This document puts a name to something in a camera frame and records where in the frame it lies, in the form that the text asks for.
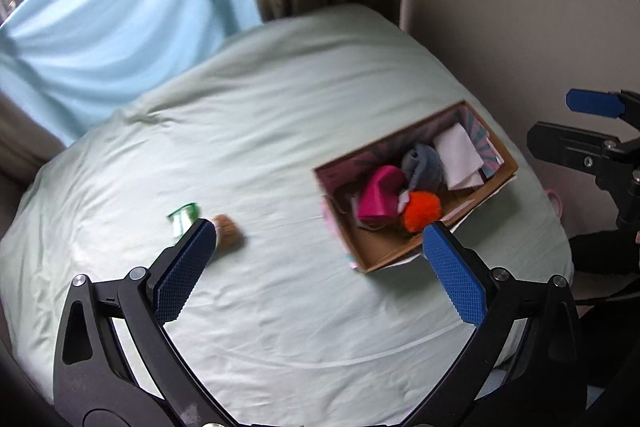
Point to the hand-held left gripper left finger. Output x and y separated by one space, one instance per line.
182 269

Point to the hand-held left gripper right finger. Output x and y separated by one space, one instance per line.
455 274

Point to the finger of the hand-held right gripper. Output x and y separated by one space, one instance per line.
595 102
565 144

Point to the green packet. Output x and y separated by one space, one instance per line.
182 218

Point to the small brown ball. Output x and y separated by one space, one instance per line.
228 233

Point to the orange pom-pom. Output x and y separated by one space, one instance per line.
422 211

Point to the cardboard box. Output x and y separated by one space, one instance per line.
380 247

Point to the white cloth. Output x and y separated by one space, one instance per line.
460 154

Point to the pink zip pouch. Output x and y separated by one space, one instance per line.
381 196

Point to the grey sock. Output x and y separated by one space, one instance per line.
422 167

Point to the pink object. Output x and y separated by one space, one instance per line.
556 202

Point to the light blue hanging cloth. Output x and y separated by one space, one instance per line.
115 17

